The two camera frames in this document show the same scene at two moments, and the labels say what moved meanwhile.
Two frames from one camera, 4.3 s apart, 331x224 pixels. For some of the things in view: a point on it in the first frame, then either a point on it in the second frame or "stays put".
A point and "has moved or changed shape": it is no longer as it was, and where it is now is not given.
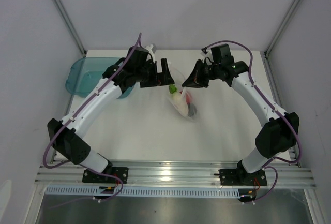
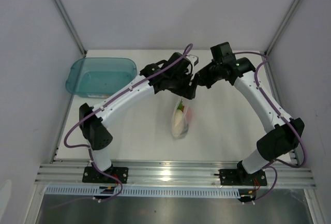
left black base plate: [90, 177] stays put
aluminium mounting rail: [176, 174] stays put
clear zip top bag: [180, 95] has moved or changed shape
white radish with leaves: [179, 100] -> [178, 122]
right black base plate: [235, 177] stays put
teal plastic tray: [85, 74] stays put
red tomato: [188, 98] has moved or changed shape
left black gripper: [166, 80] -> [186, 92]
